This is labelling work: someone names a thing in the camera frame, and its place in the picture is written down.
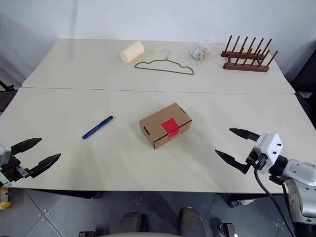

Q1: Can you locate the clear packet of small pegs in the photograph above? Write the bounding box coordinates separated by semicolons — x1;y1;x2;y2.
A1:
189;45;210;61

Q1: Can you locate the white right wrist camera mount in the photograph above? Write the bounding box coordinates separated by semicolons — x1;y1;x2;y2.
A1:
251;133;285;175

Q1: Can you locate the cream foam roll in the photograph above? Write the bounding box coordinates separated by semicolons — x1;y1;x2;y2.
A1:
119;41;145;65

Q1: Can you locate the red tape patch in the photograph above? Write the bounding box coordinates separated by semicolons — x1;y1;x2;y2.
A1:
161;118;182;139

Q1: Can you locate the black stand leg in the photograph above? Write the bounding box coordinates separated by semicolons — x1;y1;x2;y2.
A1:
0;79;16;91

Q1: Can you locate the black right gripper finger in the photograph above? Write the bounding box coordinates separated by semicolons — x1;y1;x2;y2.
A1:
229;127;260;143
215;149;248;174

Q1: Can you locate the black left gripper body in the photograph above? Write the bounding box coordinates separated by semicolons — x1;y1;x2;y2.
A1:
1;155;33;185

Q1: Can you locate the brown cardboard box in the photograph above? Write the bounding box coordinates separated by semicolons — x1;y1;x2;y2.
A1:
139;102;194;151

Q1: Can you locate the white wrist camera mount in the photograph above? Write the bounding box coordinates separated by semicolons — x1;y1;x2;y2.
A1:
251;133;285;175
0;142;12;171

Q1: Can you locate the yellow object on floor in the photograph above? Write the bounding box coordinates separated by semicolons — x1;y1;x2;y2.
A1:
0;186;12;209

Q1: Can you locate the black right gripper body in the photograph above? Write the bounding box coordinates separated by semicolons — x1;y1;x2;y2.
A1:
243;147;266;175

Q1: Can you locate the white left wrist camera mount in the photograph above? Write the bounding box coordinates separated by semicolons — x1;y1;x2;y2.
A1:
0;142;12;171

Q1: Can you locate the brown wooden peg rack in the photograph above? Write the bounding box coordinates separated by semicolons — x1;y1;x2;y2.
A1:
220;35;279;73

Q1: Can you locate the olive wire clothes hanger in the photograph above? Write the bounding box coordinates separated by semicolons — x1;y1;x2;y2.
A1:
134;49;195;76

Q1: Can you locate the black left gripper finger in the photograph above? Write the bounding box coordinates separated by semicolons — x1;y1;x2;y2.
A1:
28;153;62;179
10;137;43;155

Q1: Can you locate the dark rounded shape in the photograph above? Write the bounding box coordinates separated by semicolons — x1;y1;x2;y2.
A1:
178;207;207;237

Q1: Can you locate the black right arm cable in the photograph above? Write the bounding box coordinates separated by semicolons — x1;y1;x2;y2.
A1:
254;167;297;237

